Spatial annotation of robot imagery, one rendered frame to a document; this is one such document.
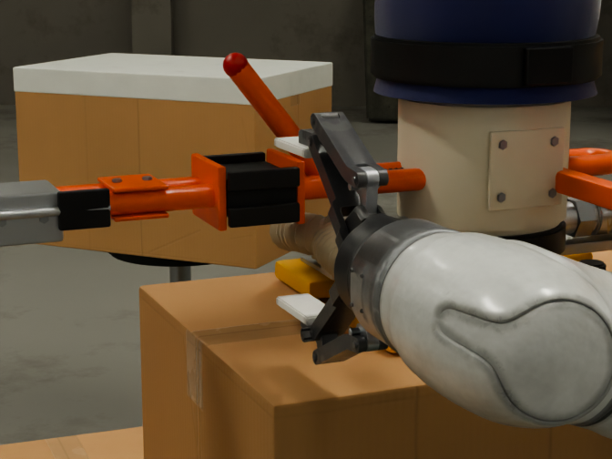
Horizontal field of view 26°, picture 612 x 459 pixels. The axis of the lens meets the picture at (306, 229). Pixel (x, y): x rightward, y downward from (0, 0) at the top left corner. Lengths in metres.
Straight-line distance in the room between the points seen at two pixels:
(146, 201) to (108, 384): 2.85
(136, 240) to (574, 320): 2.23
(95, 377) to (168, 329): 2.77
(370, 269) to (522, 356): 0.17
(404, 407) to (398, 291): 0.30
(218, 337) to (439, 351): 0.49
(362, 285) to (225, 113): 1.90
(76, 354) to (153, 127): 1.59
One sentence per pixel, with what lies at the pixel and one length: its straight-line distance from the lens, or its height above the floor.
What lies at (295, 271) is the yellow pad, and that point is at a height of 0.97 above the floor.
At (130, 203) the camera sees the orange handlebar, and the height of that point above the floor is 1.08.
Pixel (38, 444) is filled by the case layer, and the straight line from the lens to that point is 2.10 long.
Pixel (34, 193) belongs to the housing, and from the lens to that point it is 1.16.
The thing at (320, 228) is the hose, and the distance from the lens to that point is 1.26.
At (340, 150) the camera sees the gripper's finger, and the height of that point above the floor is 1.15.
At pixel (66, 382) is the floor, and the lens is 4.05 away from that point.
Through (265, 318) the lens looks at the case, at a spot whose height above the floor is 0.94.
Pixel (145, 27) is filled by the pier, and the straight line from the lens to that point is 10.31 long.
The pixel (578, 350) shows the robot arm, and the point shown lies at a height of 1.08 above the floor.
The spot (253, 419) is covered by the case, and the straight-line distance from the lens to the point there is 1.11.
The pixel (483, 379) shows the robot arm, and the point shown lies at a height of 1.07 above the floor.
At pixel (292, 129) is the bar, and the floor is 1.13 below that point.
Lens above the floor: 1.31
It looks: 13 degrees down
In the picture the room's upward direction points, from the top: straight up
